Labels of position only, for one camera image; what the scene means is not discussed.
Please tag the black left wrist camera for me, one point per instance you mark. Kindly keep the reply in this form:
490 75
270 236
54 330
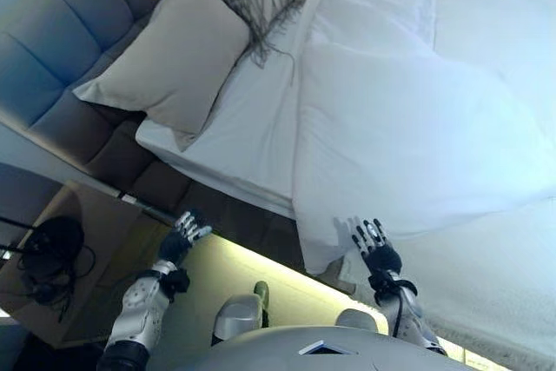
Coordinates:
176 282

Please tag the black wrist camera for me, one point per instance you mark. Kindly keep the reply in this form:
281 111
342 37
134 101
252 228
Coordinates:
384 284
176 282

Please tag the white duvet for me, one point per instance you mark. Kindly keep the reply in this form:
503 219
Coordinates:
412 127

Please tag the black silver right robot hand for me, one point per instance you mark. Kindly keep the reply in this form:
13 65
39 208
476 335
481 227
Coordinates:
382 258

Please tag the brown tufted bed frame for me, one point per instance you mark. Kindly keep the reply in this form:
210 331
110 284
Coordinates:
243 219

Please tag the large beige pillow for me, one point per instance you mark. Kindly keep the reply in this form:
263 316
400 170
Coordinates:
182 58

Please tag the grey right robot leg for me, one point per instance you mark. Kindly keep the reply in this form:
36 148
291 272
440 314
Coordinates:
358 319

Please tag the grey robot torso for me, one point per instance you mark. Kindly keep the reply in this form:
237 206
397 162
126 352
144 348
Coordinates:
269 351

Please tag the wooden nightstand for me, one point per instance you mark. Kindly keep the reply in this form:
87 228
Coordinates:
104 232

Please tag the white mattress sheet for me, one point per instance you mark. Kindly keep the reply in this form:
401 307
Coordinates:
252 127

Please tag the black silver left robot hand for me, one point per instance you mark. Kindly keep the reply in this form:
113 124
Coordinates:
176 245

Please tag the tufted upholstered headboard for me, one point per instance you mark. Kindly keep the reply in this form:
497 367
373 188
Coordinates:
56 41

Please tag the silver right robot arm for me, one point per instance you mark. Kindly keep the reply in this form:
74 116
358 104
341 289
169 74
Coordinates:
412 319

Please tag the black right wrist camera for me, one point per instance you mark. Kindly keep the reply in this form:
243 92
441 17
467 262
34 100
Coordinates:
384 284

